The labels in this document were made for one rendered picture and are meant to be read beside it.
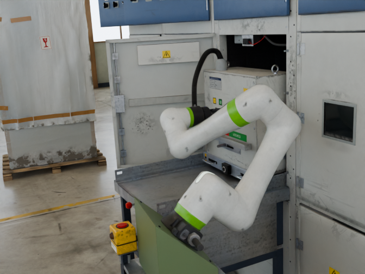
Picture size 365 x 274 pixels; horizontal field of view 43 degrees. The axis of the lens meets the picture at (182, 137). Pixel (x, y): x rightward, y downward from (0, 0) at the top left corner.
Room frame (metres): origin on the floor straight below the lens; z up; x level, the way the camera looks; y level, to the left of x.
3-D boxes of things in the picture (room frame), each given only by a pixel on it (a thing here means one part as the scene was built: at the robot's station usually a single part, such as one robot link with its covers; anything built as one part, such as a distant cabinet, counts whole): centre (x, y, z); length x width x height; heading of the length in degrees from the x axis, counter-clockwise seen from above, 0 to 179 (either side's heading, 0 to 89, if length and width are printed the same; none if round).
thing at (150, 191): (2.21, -0.06, 0.82); 0.68 x 0.62 x 0.06; 116
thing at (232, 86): (2.30, -0.24, 1.15); 0.48 x 0.01 x 0.48; 26
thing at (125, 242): (1.64, 0.25, 0.85); 0.08 x 0.08 x 0.10; 26
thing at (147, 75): (2.64, 0.08, 1.21); 0.63 x 0.07 x 0.74; 98
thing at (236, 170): (2.30, -0.25, 0.90); 0.54 x 0.05 x 0.06; 26
